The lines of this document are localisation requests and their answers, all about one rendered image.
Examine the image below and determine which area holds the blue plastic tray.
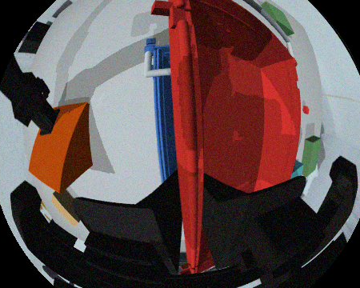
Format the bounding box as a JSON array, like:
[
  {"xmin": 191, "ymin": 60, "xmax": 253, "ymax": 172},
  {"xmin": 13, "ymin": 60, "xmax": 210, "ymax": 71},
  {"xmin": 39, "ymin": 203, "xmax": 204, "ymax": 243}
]
[{"xmin": 144, "ymin": 38, "xmax": 178, "ymax": 182}]

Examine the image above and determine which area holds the teal cube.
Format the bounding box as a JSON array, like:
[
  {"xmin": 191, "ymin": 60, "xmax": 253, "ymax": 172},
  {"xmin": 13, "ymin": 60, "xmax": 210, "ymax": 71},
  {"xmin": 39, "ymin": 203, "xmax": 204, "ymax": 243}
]
[{"xmin": 290, "ymin": 160, "xmax": 304, "ymax": 179}]

